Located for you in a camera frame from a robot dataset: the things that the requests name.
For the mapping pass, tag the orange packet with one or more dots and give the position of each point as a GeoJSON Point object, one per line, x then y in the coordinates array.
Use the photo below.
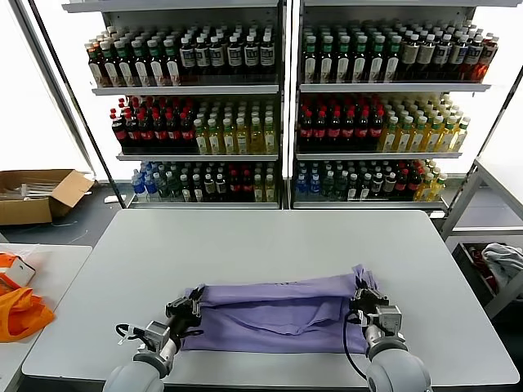
{"type": "Point", "coordinates": [6, 261]}

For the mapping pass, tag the white metal rack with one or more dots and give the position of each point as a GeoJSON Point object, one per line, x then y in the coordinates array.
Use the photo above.
{"type": "Point", "coordinates": [482, 230]}

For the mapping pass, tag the grey white cloth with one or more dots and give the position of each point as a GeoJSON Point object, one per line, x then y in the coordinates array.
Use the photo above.
{"type": "Point", "coordinates": [502, 261]}

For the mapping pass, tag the dark drink bottle navy label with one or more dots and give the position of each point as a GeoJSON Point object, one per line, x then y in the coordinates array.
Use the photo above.
{"type": "Point", "coordinates": [202, 57]}
{"type": "Point", "coordinates": [234, 56]}
{"type": "Point", "coordinates": [187, 57]}
{"type": "Point", "coordinates": [458, 57]}
{"type": "Point", "coordinates": [473, 57]}
{"type": "Point", "coordinates": [442, 57]}
{"type": "Point", "coordinates": [251, 55]}
{"type": "Point", "coordinates": [267, 55]}
{"type": "Point", "coordinates": [217, 56]}

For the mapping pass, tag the small white floor object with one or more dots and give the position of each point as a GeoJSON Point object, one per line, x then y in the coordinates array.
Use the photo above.
{"type": "Point", "coordinates": [110, 199]}

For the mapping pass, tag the red drink bottle white cap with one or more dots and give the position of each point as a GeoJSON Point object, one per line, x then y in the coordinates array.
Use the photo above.
{"type": "Point", "coordinates": [488, 57]}

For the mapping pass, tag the small white carton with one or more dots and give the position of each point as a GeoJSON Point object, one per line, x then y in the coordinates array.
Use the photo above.
{"type": "Point", "coordinates": [22, 273]}

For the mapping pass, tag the dark drink bottle white cap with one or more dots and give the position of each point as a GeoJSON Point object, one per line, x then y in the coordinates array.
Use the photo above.
{"type": "Point", "coordinates": [221, 188]}
{"type": "Point", "coordinates": [390, 184]}
{"type": "Point", "coordinates": [353, 188]}
{"type": "Point", "coordinates": [209, 188]}
{"type": "Point", "coordinates": [198, 190]}
{"type": "Point", "coordinates": [378, 185]}
{"type": "Point", "coordinates": [186, 190]}
{"type": "Point", "coordinates": [365, 188]}

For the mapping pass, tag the white packing strips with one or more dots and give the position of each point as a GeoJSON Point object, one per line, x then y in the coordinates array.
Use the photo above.
{"type": "Point", "coordinates": [28, 192]}

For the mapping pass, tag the dark green drink bottle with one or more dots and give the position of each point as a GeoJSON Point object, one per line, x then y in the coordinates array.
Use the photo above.
{"type": "Point", "coordinates": [328, 188]}
{"type": "Point", "coordinates": [163, 188]}
{"type": "Point", "coordinates": [341, 188]}
{"type": "Point", "coordinates": [174, 188]}

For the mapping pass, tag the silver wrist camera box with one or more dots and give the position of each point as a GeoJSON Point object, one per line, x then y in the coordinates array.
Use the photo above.
{"type": "Point", "coordinates": [155, 337]}
{"type": "Point", "coordinates": [388, 320]}

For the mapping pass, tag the yellow juice bottle green label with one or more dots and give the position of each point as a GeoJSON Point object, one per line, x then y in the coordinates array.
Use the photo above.
{"type": "Point", "coordinates": [425, 190]}
{"type": "Point", "coordinates": [438, 188]}
{"type": "Point", "coordinates": [270, 190]}
{"type": "Point", "coordinates": [417, 139]}
{"type": "Point", "coordinates": [214, 141]}
{"type": "Point", "coordinates": [432, 139]}
{"type": "Point", "coordinates": [270, 141]}
{"type": "Point", "coordinates": [389, 139]}
{"type": "Point", "coordinates": [446, 139]}
{"type": "Point", "coordinates": [256, 141]}
{"type": "Point", "coordinates": [257, 190]}
{"type": "Point", "coordinates": [403, 139]}
{"type": "Point", "coordinates": [242, 141]}
{"type": "Point", "coordinates": [201, 141]}
{"type": "Point", "coordinates": [460, 139]}
{"type": "Point", "coordinates": [229, 141]}

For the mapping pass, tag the open brown cardboard box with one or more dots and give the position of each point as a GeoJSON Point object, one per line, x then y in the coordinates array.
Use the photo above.
{"type": "Point", "coordinates": [24, 212]}

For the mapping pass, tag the grey diagonal frame beam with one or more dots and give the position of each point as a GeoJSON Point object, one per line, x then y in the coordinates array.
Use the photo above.
{"type": "Point", "coordinates": [53, 81]}

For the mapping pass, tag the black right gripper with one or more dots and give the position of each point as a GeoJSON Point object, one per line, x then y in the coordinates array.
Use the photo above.
{"type": "Point", "coordinates": [363, 308]}

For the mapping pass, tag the dark drink bottle beige label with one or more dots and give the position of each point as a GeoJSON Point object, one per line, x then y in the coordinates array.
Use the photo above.
{"type": "Point", "coordinates": [410, 57]}
{"type": "Point", "coordinates": [426, 57]}

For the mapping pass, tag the orange fabric bag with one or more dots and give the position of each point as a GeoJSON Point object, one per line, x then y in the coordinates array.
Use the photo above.
{"type": "Point", "coordinates": [20, 318]}

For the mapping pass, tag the red cloth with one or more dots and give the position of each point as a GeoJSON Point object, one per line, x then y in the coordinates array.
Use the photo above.
{"type": "Point", "coordinates": [478, 255]}

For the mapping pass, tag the clear plastic bag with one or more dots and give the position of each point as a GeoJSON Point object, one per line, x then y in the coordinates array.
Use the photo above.
{"type": "Point", "coordinates": [24, 250]}

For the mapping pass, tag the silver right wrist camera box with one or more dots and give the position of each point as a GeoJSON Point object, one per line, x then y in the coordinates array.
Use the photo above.
{"type": "Point", "coordinates": [388, 320]}

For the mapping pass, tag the black plastic crate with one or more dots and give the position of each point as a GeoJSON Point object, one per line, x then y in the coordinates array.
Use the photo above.
{"type": "Point", "coordinates": [466, 261]}

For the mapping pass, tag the blue drink bottle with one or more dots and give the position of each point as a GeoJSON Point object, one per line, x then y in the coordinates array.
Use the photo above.
{"type": "Point", "coordinates": [138, 185]}
{"type": "Point", "coordinates": [301, 185]}
{"type": "Point", "coordinates": [314, 185]}
{"type": "Point", "coordinates": [150, 185]}

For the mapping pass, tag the cola bottle red cap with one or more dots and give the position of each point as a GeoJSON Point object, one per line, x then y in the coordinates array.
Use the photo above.
{"type": "Point", "coordinates": [348, 132]}
{"type": "Point", "coordinates": [146, 134]}
{"type": "Point", "coordinates": [334, 132]}
{"type": "Point", "coordinates": [376, 132]}
{"type": "Point", "coordinates": [402, 185]}
{"type": "Point", "coordinates": [414, 183]}
{"type": "Point", "coordinates": [320, 132]}
{"type": "Point", "coordinates": [132, 134]}
{"type": "Point", "coordinates": [173, 134]}
{"type": "Point", "coordinates": [187, 134]}
{"type": "Point", "coordinates": [306, 132]}
{"type": "Point", "coordinates": [160, 134]}
{"type": "Point", "coordinates": [362, 132]}
{"type": "Point", "coordinates": [234, 188]}
{"type": "Point", "coordinates": [119, 134]}
{"type": "Point", "coordinates": [247, 188]}

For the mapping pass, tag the black diagonal frame bar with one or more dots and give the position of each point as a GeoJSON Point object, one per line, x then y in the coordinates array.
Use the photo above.
{"type": "Point", "coordinates": [76, 102]}

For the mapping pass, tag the grey metal shelving unit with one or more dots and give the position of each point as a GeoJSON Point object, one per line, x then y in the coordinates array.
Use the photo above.
{"type": "Point", "coordinates": [184, 90]}
{"type": "Point", "coordinates": [388, 87]}

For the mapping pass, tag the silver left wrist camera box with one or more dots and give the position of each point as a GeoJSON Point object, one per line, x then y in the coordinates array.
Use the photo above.
{"type": "Point", "coordinates": [155, 337]}

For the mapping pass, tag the purple printed t-shirt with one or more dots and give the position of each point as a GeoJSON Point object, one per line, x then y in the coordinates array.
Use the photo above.
{"type": "Point", "coordinates": [265, 322]}

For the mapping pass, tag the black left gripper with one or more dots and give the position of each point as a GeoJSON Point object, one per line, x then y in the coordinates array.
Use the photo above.
{"type": "Point", "coordinates": [186, 318]}

